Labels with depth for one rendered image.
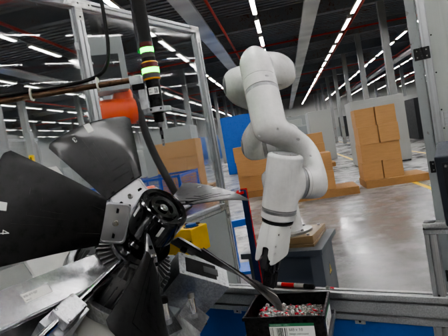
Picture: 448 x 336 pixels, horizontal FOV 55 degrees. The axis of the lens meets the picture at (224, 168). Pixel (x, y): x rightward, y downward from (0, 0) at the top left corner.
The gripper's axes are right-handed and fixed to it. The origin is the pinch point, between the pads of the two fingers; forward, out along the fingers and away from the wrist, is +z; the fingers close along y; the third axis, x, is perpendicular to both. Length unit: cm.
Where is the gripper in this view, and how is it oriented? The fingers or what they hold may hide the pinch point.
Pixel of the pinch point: (270, 278)
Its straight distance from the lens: 110.0
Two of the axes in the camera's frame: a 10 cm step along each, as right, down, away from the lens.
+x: 8.4, 1.8, -5.1
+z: -0.9, 9.7, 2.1
